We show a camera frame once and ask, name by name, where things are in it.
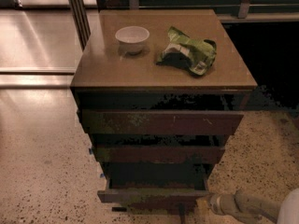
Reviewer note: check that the crumpled green chip bag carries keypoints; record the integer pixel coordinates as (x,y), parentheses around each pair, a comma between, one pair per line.
(183,52)

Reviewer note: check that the brown bottom drawer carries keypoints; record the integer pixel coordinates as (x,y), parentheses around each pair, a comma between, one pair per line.
(172,201)

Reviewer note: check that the brown wooden drawer cabinet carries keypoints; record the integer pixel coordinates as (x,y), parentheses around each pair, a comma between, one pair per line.
(108,78)

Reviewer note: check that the brown middle drawer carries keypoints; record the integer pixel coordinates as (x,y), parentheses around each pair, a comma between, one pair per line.
(209,155)

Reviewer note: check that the brown drawer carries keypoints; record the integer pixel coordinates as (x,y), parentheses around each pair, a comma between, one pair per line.
(160,122)
(209,155)
(172,201)

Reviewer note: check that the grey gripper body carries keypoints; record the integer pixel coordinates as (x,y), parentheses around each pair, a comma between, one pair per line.
(216,203)

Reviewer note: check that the brown top drawer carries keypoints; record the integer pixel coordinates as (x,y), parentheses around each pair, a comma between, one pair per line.
(160,122)

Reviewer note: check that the blue tape piece upper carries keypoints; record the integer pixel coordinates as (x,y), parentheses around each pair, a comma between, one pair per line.
(90,151)

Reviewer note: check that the blue tape piece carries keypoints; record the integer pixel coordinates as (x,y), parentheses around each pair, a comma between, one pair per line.
(90,151)
(102,175)

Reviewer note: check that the white bowl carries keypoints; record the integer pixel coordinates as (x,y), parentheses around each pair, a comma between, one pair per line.
(132,39)

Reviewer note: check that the blue tape piece lower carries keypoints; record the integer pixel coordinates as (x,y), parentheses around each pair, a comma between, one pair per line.
(102,175)

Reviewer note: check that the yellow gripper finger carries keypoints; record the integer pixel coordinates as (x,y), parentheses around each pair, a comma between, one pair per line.
(203,211)

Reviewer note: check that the metal railing frame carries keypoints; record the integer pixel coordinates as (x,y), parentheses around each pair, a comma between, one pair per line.
(243,19)

